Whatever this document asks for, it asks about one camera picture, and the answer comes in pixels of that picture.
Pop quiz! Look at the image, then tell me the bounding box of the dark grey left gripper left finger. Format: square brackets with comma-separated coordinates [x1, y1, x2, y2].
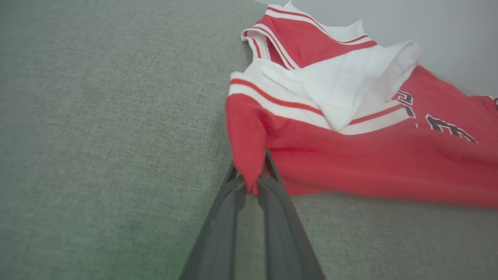
[179, 161, 246, 280]

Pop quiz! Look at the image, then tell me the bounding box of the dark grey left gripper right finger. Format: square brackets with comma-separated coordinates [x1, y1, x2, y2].
[258, 149, 325, 280]

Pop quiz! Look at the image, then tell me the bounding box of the red white lettered basketball jersey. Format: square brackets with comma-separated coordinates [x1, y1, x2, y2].
[226, 1, 498, 210]

